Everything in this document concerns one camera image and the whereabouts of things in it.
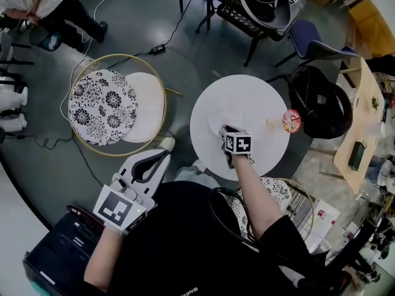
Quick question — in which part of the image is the gold wire frame chair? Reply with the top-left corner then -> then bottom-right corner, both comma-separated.
234,177 -> 316,243
67,53 -> 184,158

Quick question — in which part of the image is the person's light shoe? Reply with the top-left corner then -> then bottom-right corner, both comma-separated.
152,136 -> 177,151

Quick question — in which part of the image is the light wooden desk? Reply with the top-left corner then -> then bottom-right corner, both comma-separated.
333,56 -> 386,195

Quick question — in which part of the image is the white box with red spool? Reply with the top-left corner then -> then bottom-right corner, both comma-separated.
305,198 -> 341,254

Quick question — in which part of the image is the white round plate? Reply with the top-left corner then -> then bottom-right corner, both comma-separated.
207,107 -> 248,139

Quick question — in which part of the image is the black white floral round cushion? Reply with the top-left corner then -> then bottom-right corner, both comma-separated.
67,68 -> 139,146
230,176 -> 293,237

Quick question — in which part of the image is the person's left forearm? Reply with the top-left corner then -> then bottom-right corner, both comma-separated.
83,226 -> 125,293

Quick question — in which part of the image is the person's black shirt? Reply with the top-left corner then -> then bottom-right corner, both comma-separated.
82,180 -> 328,296

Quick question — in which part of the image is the black metal table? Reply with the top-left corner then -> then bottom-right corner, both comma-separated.
196,0 -> 309,68

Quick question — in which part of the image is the cream chair back cushion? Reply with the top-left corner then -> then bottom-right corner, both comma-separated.
122,72 -> 165,144

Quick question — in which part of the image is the black power adapter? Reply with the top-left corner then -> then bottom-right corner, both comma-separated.
147,43 -> 167,56

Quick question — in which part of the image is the black plastic crate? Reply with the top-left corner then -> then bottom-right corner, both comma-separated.
215,2 -> 268,38

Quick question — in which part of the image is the person's right forearm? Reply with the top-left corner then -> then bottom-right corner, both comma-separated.
230,154 -> 285,241

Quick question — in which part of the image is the dark green box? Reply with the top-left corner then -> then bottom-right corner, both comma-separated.
347,140 -> 367,172

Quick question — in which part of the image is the black wicker chair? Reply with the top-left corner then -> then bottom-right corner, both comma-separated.
265,64 -> 354,140

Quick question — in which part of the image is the black equipment case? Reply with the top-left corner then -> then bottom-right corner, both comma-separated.
22,204 -> 124,296

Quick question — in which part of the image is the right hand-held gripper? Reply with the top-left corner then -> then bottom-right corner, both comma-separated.
218,124 -> 252,170

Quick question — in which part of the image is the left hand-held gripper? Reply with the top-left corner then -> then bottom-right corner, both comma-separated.
92,148 -> 172,237

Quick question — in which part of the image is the white cable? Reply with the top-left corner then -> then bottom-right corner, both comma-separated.
59,0 -> 149,122

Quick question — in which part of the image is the black cable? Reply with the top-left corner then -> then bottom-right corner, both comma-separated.
106,0 -> 199,70

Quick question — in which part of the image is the person's jeans leg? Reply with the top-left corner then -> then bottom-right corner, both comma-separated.
174,160 -> 222,189

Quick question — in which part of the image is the grey strap loop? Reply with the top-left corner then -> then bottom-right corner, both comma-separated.
235,0 -> 293,30

